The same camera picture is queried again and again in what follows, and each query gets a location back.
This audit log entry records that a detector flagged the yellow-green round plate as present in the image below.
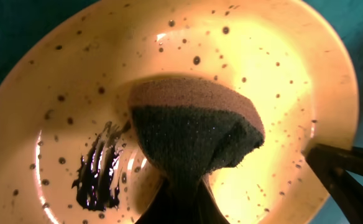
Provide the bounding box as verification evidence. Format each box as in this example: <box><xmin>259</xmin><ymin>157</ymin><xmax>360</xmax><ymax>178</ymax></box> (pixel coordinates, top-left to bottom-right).
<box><xmin>0</xmin><ymin>0</ymin><xmax>359</xmax><ymax>223</ymax></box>

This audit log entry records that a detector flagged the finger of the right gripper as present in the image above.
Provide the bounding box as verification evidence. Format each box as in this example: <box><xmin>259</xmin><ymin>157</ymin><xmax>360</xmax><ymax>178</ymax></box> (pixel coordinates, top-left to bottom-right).
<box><xmin>316</xmin><ymin>144</ymin><xmax>363</xmax><ymax>176</ymax></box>
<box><xmin>305</xmin><ymin>146</ymin><xmax>363</xmax><ymax>223</ymax></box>

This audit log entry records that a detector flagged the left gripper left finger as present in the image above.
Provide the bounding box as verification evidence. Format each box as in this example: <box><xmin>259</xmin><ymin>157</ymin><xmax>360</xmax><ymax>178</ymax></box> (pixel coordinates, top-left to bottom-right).
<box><xmin>136</xmin><ymin>179</ymin><xmax>180</xmax><ymax>224</ymax></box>

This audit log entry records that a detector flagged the dark green sponge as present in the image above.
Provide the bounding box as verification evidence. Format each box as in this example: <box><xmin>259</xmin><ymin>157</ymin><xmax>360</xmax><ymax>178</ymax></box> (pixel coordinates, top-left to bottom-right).
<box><xmin>127</xmin><ymin>78</ymin><xmax>265</xmax><ymax>200</ymax></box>

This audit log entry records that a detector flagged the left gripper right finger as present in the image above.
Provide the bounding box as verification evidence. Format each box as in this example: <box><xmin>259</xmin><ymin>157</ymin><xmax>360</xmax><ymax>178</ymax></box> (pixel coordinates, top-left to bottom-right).
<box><xmin>196</xmin><ymin>179</ymin><xmax>229</xmax><ymax>224</ymax></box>

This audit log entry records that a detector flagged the teal plastic serving tray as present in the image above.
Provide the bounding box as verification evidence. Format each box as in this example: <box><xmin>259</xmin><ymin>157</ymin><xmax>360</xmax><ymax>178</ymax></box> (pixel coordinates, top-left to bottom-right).
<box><xmin>0</xmin><ymin>0</ymin><xmax>363</xmax><ymax>147</ymax></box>

